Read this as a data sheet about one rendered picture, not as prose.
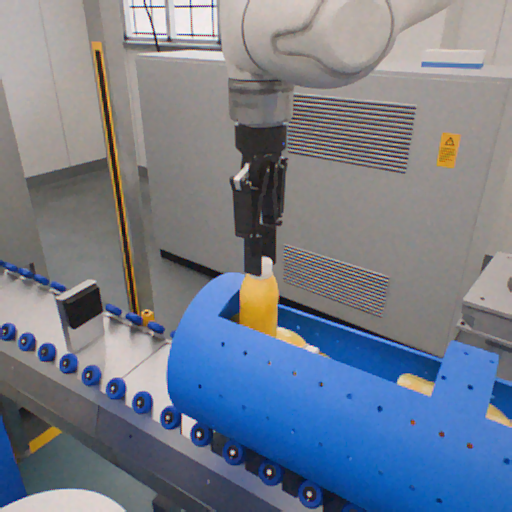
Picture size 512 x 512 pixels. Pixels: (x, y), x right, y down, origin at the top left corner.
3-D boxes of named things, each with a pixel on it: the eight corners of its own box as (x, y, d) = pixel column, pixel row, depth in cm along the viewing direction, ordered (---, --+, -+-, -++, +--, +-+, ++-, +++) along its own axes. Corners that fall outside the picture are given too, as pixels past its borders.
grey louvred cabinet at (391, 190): (201, 235, 393) (191, 50, 327) (466, 326, 278) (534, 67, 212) (154, 259, 354) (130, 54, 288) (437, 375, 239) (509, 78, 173)
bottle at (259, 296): (283, 347, 84) (288, 269, 76) (258, 365, 80) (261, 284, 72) (256, 331, 88) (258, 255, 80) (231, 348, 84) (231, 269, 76)
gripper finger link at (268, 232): (258, 223, 75) (260, 222, 75) (258, 261, 78) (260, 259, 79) (274, 227, 73) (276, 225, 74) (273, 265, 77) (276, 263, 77)
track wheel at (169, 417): (168, 401, 92) (162, 401, 90) (186, 410, 90) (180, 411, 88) (160, 423, 91) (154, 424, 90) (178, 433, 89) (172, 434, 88)
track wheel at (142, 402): (141, 387, 95) (134, 387, 94) (157, 395, 93) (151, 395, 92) (133, 408, 95) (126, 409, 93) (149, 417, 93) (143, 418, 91)
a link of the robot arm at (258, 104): (214, 79, 61) (215, 125, 64) (273, 84, 57) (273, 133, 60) (250, 73, 68) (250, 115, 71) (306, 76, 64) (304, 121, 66)
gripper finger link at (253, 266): (262, 235, 71) (260, 237, 70) (262, 275, 74) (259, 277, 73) (246, 231, 72) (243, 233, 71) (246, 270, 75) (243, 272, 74)
